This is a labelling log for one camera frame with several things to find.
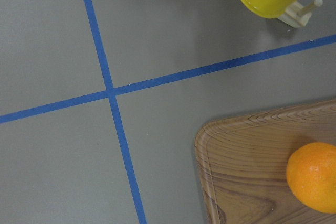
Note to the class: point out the orange fruit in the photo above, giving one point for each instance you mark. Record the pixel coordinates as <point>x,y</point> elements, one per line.
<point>310,175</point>

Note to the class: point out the wooden dish rack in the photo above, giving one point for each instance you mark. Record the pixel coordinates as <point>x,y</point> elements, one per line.
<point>296,15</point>

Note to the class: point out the brown wooden tray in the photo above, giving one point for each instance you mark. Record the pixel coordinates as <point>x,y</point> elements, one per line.
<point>242,163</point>

